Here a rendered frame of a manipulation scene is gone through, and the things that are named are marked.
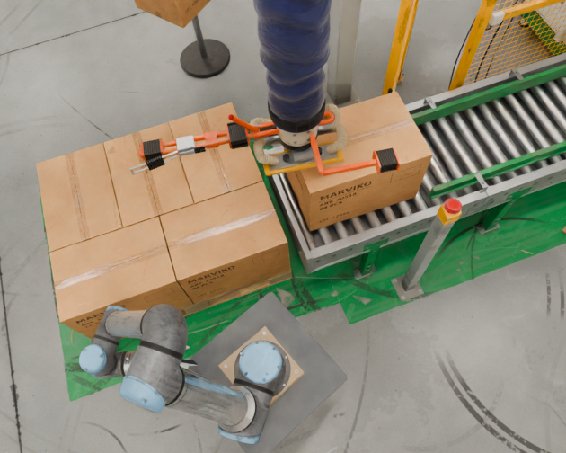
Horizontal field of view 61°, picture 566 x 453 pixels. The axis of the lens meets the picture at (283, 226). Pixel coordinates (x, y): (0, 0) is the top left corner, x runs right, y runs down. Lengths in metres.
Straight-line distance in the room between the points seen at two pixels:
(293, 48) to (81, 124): 2.62
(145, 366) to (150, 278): 1.31
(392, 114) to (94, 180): 1.66
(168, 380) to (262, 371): 0.56
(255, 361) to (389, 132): 1.23
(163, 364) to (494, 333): 2.21
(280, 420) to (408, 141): 1.34
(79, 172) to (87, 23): 1.99
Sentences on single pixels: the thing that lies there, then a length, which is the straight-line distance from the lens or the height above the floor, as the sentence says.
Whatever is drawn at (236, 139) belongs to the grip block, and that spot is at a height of 1.24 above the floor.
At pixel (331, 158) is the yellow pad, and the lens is 2.05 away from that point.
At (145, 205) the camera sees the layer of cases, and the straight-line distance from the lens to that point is 2.71.
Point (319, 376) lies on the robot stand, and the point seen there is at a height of 0.75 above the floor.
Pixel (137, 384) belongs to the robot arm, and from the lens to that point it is 1.24.
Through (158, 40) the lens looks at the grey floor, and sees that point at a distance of 4.31.
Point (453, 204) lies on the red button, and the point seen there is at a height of 1.04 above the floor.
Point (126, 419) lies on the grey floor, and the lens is 2.98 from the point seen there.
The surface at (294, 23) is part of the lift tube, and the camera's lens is 1.51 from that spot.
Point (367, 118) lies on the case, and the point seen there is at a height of 0.95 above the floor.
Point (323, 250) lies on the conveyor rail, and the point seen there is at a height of 0.59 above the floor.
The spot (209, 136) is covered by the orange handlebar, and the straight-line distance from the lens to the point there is 2.00.
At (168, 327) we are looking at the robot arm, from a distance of 1.26.
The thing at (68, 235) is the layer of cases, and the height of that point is 0.54.
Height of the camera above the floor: 2.80
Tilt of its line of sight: 64 degrees down
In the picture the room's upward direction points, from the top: 7 degrees counter-clockwise
